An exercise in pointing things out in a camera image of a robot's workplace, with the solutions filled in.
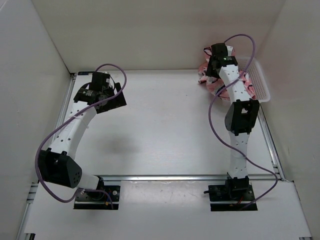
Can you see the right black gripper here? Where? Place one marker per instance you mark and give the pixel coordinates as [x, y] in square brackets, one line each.
[210, 72]

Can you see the white plastic mesh basket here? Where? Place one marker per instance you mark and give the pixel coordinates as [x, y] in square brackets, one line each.
[258, 88]

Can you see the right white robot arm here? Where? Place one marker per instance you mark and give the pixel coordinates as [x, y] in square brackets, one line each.
[240, 118]

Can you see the left aluminium rail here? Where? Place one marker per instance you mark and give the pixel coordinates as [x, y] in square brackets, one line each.
[21, 235]

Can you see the front aluminium rail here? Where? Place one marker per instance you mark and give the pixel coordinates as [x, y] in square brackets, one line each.
[170, 177]

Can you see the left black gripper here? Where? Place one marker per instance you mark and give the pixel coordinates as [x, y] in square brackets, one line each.
[117, 101]

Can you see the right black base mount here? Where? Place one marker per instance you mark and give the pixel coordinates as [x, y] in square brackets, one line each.
[236, 194]

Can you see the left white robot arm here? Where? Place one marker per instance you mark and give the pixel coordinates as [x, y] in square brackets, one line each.
[57, 163]

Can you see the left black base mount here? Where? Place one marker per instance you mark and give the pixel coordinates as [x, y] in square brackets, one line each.
[98, 200]

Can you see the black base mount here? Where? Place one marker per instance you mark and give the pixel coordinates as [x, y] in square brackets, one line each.
[236, 194]
[98, 200]

